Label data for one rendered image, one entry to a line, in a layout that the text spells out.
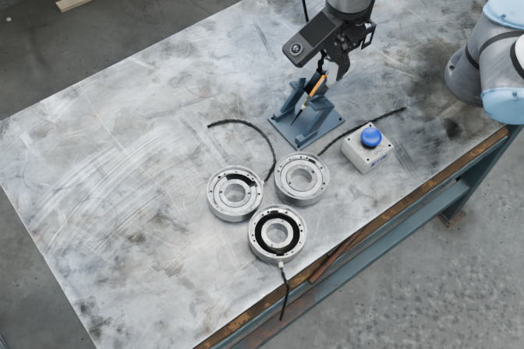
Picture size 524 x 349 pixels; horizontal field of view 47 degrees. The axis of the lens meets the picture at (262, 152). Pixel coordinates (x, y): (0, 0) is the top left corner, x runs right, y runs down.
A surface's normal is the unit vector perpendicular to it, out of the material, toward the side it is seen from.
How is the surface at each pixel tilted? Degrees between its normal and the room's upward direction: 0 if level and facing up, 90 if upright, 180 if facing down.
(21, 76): 0
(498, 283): 0
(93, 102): 0
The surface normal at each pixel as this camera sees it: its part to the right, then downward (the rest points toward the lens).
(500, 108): -0.14, 0.91
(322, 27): -0.31, -0.18
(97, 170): 0.04, -0.51
